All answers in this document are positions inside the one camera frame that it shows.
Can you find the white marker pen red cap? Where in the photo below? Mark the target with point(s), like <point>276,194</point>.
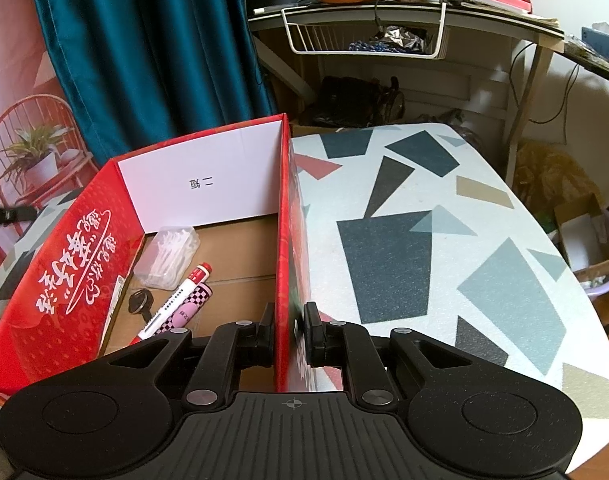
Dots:
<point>177,300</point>

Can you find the black side table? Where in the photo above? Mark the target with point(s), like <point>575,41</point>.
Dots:
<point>599,67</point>

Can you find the dark bag under desk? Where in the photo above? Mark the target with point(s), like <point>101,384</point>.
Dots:
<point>357,102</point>

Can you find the small open cardboard box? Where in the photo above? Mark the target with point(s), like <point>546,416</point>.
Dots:
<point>582,240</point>

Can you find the pink checkered tube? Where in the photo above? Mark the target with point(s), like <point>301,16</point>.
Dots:
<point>194,305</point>

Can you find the printed wall backdrop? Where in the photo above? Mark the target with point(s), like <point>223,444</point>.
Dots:
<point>14,85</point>

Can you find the blue curtain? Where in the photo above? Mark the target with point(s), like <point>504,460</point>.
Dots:
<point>159,35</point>

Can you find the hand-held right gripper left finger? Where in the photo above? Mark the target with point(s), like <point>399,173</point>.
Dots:
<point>264,335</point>

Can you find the black round key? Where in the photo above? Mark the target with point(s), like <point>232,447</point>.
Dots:
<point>141,302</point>

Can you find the yellow plastic bag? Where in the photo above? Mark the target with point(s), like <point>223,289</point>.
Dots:
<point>554,175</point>

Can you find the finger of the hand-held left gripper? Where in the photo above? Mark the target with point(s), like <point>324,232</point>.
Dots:
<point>9,215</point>

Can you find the pink book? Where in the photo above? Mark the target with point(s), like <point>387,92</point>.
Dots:
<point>499,0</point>

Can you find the red cardboard box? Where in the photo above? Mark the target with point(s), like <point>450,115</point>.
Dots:
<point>84,240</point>

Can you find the blue tissue box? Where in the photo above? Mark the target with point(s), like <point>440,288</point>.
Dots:
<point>604,42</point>

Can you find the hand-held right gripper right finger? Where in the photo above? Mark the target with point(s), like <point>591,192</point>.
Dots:
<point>314,335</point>

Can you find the cluttered white desk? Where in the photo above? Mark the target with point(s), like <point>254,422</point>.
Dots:
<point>484,25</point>

